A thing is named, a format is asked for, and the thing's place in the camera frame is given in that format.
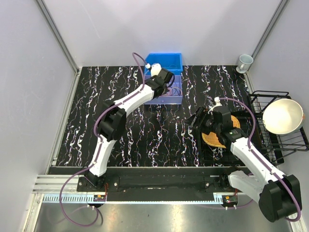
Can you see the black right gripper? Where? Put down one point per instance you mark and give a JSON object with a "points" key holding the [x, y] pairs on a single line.
{"points": [[202, 114]]}

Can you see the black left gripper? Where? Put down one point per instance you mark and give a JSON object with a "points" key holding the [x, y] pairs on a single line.
{"points": [[166, 90]]}

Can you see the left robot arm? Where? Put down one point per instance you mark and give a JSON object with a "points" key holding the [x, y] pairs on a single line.
{"points": [[111, 124]]}

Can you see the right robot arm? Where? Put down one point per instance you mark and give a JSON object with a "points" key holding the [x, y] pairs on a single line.
{"points": [[277, 194]]}

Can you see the lavender plastic tray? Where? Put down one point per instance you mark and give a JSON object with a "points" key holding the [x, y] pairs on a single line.
{"points": [[175, 97]]}

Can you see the woven orange bamboo mat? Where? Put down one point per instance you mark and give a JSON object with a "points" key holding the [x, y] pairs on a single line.
{"points": [[212, 139]]}

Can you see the blue plastic bin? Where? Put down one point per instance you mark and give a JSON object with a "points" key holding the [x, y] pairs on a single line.
{"points": [[169, 61]]}

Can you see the black plastic tray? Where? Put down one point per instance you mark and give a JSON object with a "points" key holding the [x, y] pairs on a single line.
{"points": [[209, 156]]}

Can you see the white ceramic mug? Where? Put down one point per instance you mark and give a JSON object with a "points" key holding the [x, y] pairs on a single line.
{"points": [[244, 63]]}

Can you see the large white bowl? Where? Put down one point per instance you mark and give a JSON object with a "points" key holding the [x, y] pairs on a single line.
{"points": [[283, 116]]}

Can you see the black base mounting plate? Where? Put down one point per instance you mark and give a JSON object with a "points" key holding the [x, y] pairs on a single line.
{"points": [[160, 185]]}

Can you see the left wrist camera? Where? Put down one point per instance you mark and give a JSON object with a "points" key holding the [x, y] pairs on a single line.
{"points": [[153, 69]]}

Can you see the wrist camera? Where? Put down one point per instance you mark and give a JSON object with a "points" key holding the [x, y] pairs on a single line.
{"points": [[217, 102], [153, 69]]}

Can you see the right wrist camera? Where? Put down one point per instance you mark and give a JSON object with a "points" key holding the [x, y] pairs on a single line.
{"points": [[217, 102]]}

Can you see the black wire dish rack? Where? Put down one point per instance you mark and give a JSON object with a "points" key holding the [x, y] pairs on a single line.
{"points": [[274, 147]]}

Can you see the aluminium frame rail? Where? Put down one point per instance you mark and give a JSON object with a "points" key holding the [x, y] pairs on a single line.
{"points": [[59, 190]]}

